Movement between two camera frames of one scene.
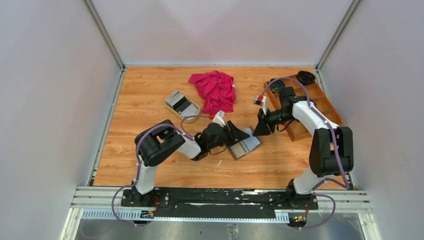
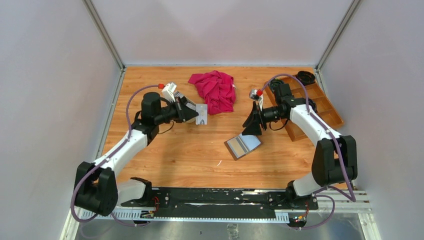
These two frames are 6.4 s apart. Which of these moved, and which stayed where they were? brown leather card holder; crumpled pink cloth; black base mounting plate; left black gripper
Moved: left black gripper
Stayed: crumpled pink cloth; brown leather card holder; black base mounting plate
